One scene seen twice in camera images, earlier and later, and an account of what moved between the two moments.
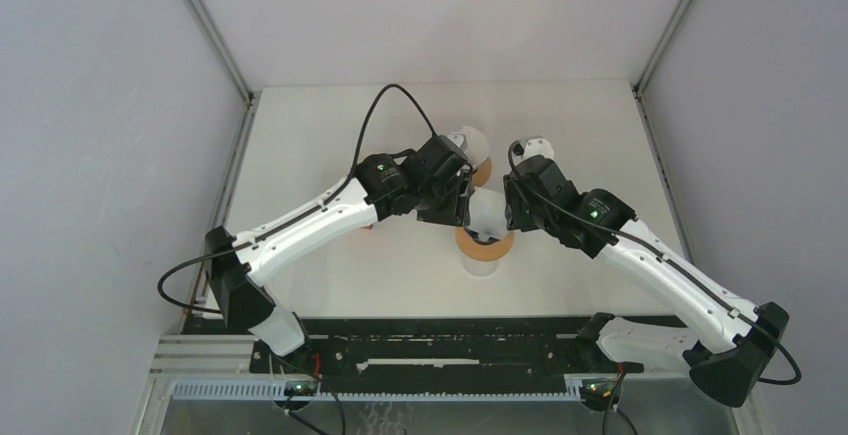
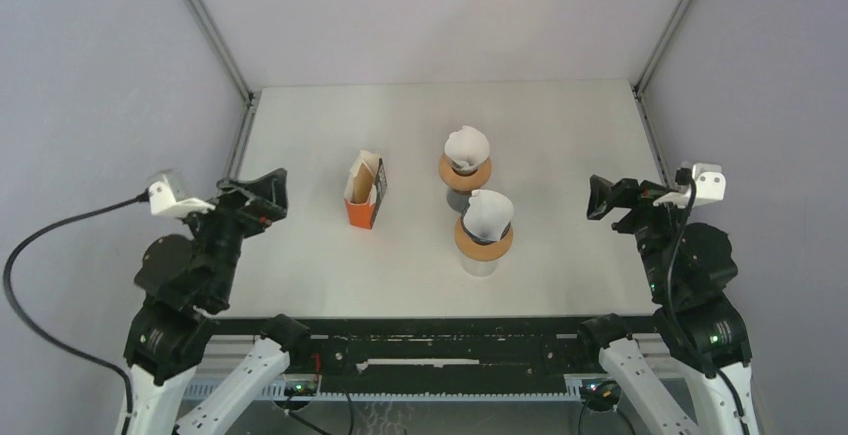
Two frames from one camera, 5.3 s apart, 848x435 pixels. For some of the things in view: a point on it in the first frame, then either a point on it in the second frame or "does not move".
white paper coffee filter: [477, 149] does not move
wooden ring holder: [481, 251] does not move
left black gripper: [456, 212] -> [269, 200]
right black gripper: [515, 218] -> [627, 191]
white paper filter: [487, 213] does not move
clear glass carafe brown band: [479, 268] does not move
